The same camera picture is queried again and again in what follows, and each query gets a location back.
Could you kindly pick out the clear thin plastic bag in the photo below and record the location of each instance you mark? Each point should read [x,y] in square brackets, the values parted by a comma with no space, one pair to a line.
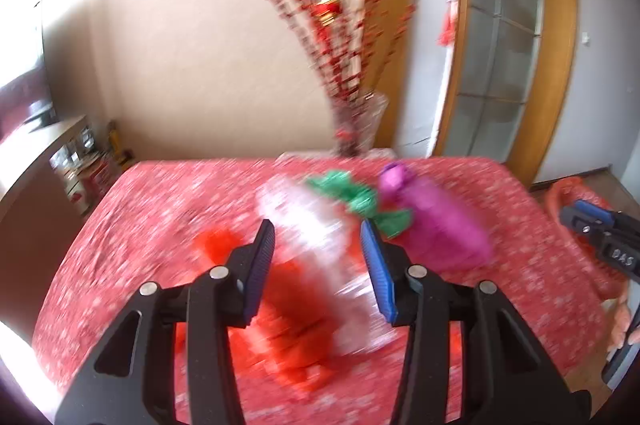
[331,237]

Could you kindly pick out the frosted glass door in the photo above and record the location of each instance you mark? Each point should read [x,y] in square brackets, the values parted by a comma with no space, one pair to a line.
[510,68]

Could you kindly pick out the red plastic bag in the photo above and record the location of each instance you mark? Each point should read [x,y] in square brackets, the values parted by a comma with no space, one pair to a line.
[293,337]

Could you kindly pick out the wooden tv cabinet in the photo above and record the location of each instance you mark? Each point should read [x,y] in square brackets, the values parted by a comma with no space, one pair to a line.
[38,222]

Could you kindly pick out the television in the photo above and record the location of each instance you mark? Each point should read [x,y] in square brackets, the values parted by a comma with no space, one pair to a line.
[25,87]

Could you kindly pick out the small red lantern ornament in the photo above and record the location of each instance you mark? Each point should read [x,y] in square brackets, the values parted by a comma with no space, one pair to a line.
[327,11]

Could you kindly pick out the person's right hand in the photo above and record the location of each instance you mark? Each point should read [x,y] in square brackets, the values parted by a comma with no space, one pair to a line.
[621,333]

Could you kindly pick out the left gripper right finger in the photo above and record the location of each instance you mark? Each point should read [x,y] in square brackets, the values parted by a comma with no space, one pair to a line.
[507,375]

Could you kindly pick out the red box on shelf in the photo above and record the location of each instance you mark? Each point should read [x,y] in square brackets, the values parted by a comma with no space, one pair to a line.
[92,179]

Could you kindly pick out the glass vase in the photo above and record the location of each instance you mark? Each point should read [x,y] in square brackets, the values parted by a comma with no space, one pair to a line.
[356,124]

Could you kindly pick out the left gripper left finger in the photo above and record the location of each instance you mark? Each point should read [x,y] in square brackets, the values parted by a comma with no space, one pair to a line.
[129,377]

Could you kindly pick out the purple plastic bag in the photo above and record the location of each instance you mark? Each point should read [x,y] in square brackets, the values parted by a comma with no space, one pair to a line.
[445,234]

